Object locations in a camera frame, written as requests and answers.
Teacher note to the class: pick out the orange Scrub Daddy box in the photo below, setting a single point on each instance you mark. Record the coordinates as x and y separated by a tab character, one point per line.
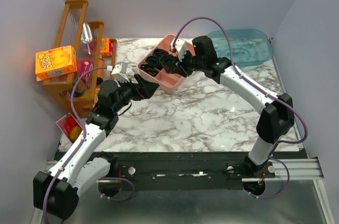
55	62

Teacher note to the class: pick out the dark floral patterned necktie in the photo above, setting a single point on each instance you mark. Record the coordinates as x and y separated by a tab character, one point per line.
170	64

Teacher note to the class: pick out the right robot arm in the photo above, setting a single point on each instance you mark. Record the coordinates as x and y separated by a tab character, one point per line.
276	118

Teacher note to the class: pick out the pink bin with fruit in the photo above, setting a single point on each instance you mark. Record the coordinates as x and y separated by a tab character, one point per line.
70	127

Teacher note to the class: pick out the aluminium rail frame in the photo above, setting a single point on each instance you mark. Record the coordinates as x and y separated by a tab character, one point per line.
299	169

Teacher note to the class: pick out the pink divided organizer tray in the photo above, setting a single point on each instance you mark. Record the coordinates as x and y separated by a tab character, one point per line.
169	83

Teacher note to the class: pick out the translucent blue plastic tub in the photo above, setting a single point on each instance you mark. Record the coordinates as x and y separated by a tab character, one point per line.
251	47

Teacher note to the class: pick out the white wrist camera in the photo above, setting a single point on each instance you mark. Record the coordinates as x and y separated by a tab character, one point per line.
179	47
119	72

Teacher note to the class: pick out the black gold rolled tie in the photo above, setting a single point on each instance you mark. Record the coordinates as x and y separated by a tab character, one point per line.
150	70

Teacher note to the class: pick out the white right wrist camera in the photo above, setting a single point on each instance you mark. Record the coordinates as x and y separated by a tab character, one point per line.
179	47

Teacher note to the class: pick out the metal scoop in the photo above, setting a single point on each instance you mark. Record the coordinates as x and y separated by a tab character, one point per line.
86	36

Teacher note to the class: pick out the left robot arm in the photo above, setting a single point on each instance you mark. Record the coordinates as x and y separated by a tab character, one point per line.
58	190

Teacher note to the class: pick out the small orange box upper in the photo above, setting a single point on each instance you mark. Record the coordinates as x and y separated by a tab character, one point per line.
106	47

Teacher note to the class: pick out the dark tin can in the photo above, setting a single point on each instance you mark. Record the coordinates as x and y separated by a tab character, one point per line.
80	89

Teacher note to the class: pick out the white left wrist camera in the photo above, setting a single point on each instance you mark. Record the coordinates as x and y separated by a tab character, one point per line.
119	72

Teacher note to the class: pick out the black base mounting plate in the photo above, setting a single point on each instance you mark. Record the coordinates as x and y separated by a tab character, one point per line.
188	171

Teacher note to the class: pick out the pink product box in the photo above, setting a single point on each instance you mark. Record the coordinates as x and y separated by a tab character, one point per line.
84	65

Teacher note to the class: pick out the teal rolled tie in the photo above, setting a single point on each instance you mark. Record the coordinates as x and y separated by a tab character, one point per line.
154	61

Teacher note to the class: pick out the small orange box lower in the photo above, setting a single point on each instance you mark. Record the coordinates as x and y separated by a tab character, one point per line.
96	96

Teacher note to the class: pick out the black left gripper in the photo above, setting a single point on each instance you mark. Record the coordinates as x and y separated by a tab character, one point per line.
146	91

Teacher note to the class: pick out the small orange box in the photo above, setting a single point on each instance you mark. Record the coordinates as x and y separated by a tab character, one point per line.
96	96
106	47

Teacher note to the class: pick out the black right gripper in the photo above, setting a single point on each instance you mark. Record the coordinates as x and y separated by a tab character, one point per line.
181	64

